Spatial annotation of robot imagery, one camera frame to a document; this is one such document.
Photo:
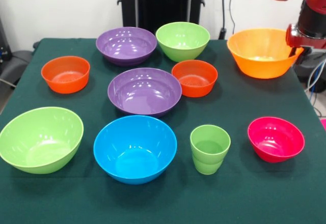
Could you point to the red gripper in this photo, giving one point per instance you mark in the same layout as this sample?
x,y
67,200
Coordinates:
x,y
295,40

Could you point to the large orange bowl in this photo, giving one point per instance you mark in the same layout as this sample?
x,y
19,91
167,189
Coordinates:
x,y
262,66

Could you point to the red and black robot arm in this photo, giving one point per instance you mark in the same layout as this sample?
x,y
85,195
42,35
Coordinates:
x,y
310,20

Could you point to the pink cup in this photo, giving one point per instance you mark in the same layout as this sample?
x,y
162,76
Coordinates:
x,y
324,124

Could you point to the pink bowl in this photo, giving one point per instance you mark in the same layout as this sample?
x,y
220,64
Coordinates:
x,y
275,142

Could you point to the orange-red bowl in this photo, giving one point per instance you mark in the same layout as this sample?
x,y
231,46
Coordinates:
x,y
65,81
194,86

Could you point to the small green bowl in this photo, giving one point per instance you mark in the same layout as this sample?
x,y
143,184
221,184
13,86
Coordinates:
x,y
182,43

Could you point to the green cup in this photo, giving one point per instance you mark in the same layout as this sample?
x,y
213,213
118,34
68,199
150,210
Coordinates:
x,y
208,157

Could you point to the dark green tablecloth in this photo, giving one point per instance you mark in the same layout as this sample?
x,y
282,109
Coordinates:
x,y
229,196

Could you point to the purple bowl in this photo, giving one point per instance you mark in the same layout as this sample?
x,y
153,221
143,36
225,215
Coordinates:
x,y
126,45
144,94

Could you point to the blue bowl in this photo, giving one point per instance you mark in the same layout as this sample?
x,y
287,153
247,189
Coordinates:
x,y
135,152

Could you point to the large green bowl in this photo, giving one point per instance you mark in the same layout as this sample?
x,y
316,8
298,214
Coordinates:
x,y
38,142

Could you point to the grey office chair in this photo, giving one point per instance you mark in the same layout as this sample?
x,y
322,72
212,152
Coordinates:
x,y
20,63

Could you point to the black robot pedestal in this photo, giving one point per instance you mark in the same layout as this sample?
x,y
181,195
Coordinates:
x,y
163,0

